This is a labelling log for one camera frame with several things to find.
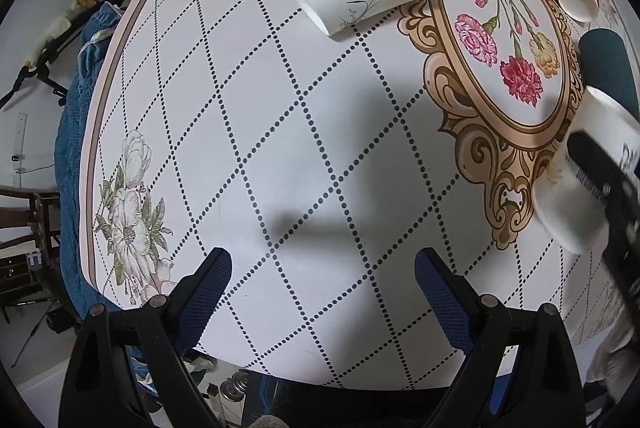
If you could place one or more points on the black stand with white wrapping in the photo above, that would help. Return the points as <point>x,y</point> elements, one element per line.
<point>45,53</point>

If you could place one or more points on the blue quilted cloth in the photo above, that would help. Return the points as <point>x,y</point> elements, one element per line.
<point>75,123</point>

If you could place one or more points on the metal dumbbell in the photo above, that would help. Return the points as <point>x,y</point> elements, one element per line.
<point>235,385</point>

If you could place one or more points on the white fluffy cloth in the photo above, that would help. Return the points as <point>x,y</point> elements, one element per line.
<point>612,353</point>

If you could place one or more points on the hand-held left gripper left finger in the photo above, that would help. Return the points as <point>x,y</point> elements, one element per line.
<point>205,300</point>

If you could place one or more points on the dark teal paper cup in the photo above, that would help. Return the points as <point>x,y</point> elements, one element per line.
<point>607,63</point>

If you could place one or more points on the white paper cup dark lettering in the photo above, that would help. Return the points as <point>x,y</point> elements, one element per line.
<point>567,208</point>

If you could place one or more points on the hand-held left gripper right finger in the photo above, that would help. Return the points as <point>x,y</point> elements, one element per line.
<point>444,303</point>

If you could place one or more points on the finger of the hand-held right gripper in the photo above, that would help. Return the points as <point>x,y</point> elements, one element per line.
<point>590,156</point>

